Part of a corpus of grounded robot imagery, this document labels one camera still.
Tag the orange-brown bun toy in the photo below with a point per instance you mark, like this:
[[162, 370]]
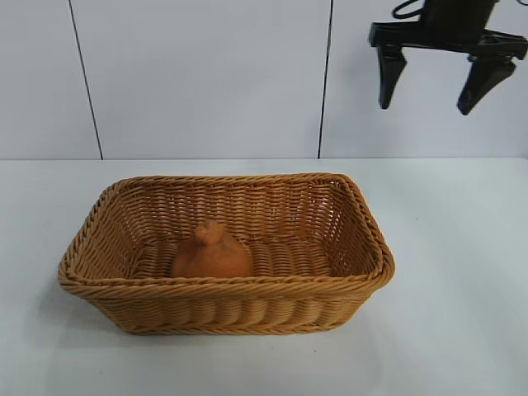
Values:
[[214, 260]]

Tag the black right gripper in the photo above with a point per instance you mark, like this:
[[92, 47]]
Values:
[[449, 33]]

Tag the brown woven wicker basket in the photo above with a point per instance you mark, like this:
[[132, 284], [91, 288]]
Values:
[[231, 301]]

